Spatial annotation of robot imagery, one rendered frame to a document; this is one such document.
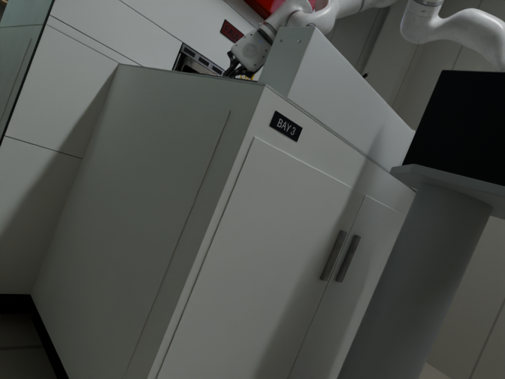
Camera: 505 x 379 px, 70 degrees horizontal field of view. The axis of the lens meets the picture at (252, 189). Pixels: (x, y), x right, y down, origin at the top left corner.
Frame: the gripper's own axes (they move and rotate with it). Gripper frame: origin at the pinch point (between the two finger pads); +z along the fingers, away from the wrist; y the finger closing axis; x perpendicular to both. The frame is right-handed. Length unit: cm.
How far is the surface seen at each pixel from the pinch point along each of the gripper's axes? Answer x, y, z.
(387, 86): 164, 32, -94
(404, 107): 171, 52, -95
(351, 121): -25.8, 36.6, -10.8
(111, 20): -14.3, -29.4, 14.5
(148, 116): -27.6, 3.2, 22.8
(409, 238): -24, 65, -2
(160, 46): -1.9, -20.9, 9.5
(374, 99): -21.4, 36.5, -19.3
